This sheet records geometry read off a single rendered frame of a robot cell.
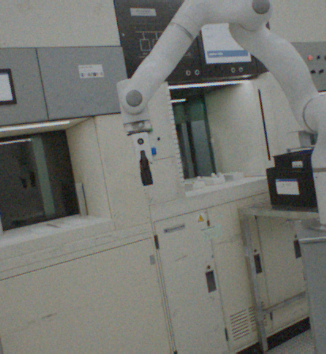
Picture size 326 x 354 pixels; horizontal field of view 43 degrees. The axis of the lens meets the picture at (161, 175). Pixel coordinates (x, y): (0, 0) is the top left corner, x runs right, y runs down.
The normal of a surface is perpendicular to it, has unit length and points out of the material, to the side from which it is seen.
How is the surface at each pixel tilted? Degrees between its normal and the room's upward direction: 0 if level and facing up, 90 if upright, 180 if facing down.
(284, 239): 90
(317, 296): 90
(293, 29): 90
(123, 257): 90
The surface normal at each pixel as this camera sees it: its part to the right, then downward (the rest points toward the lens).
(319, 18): 0.49, -0.03
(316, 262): -0.26, 0.10
